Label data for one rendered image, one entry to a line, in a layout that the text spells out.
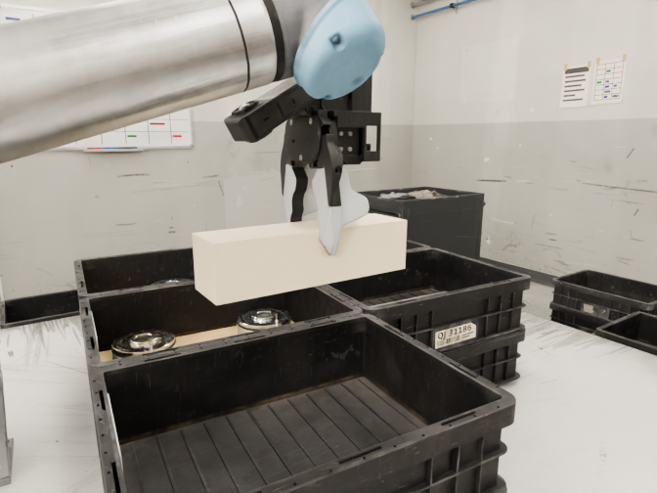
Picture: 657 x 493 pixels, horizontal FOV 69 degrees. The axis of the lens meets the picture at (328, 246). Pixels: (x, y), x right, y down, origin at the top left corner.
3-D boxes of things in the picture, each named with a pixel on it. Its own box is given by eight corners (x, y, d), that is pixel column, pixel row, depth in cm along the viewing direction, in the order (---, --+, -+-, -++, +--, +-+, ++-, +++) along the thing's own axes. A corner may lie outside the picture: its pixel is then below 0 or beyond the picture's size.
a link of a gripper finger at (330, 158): (350, 203, 48) (336, 116, 48) (337, 204, 47) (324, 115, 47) (325, 210, 52) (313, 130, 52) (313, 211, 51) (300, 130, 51)
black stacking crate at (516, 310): (366, 380, 79) (368, 314, 77) (291, 320, 104) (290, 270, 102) (528, 333, 98) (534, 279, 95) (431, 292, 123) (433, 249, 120)
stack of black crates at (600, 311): (668, 391, 203) (685, 291, 193) (634, 414, 187) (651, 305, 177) (576, 356, 236) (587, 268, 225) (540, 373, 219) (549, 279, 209)
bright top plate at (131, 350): (117, 361, 75) (116, 358, 75) (108, 338, 84) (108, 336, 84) (182, 346, 81) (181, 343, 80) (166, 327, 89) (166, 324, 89)
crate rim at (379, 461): (117, 587, 32) (114, 558, 32) (90, 387, 58) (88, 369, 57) (522, 420, 51) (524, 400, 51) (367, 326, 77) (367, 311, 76)
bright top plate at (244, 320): (250, 333, 86) (250, 330, 86) (229, 316, 94) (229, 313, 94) (299, 322, 91) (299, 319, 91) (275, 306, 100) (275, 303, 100)
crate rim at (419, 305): (367, 326, 77) (367, 311, 76) (289, 278, 102) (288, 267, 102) (534, 288, 96) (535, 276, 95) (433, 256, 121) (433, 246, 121)
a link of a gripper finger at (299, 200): (330, 239, 59) (344, 168, 55) (288, 245, 56) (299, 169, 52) (318, 228, 62) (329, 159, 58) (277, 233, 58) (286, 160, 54)
